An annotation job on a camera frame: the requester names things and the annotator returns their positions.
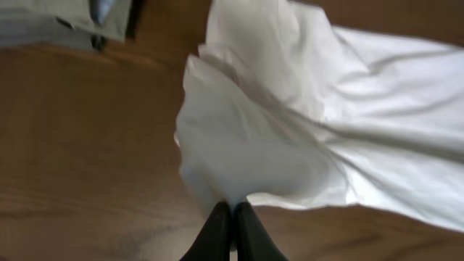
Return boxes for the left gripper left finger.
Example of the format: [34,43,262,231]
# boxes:
[181,202,232,261]

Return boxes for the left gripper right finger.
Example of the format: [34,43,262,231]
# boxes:
[233,202,288,261]

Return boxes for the white printed t-shirt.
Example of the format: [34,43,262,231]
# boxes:
[175,1,463,231]

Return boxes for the folded khaki trousers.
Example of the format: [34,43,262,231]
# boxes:
[1,0,132,51]

